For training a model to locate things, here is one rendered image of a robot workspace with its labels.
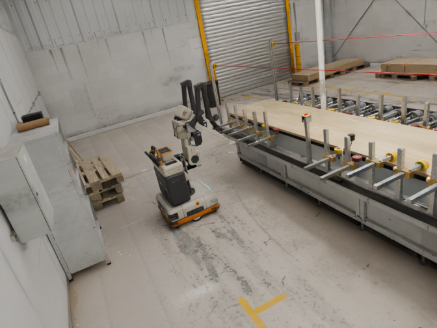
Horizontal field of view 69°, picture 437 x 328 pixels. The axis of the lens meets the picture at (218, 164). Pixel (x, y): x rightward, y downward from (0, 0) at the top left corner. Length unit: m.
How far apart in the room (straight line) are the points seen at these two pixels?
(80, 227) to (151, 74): 6.94
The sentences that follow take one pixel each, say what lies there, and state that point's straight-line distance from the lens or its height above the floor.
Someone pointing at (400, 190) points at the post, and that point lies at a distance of 2.77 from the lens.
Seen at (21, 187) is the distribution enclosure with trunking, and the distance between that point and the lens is 2.49.
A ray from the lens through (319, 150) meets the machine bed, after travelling 3.60.
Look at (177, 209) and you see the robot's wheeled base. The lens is 3.90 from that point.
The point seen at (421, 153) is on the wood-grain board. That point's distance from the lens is 3.14.
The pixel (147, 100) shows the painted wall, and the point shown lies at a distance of 9.94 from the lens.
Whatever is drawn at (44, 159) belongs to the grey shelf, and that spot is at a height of 1.35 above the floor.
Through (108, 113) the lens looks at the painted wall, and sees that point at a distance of 9.78.
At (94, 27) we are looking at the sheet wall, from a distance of 9.69.
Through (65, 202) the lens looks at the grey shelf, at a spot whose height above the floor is 0.87.
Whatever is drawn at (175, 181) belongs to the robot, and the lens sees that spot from 3.79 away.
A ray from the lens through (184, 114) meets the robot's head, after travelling 3.80.
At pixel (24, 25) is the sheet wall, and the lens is 9.65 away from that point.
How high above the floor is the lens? 2.17
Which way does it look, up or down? 23 degrees down
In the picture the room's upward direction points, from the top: 11 degrees counter-clockwise
